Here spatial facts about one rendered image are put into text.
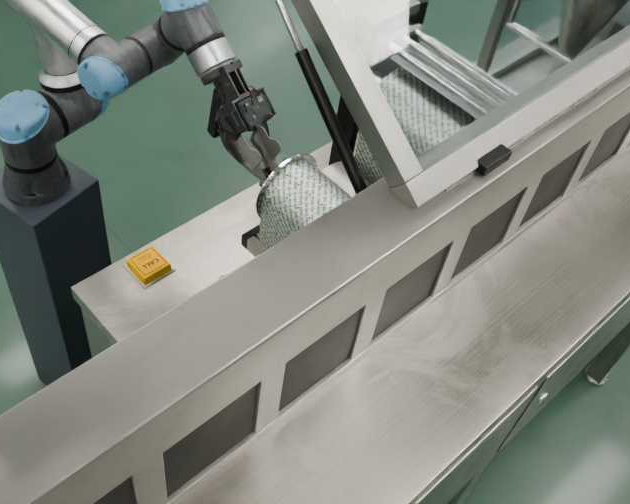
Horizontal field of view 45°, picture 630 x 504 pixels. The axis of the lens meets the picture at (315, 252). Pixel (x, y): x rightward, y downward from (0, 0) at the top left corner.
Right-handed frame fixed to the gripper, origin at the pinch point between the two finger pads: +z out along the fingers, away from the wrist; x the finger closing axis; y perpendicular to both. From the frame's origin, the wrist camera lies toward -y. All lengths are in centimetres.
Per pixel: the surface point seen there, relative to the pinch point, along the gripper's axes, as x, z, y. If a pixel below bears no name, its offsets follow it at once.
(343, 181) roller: 12.6, 8.3, 3.1
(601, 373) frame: 114, 120, -55
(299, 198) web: -1.9, 6.0, 10.0
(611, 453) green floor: 96, 139, -48
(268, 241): -4.6, 11.4, -2.5
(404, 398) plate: -24, 29, 47
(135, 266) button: -17.3, 6.4, -38.8
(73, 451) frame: -60, 8, 58
